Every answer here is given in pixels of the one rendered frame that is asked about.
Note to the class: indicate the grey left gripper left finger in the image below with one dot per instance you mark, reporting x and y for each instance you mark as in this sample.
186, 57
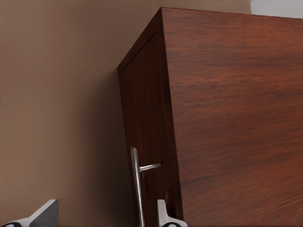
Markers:
40, 214

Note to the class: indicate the dark wooden drawer cabinet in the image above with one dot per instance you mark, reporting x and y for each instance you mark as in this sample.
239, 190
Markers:
232, 113

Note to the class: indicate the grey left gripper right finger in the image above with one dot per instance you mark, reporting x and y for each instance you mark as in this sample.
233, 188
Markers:
163, 215

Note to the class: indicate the wooden drawer front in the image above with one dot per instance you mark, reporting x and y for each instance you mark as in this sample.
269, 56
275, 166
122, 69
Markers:
144, 111

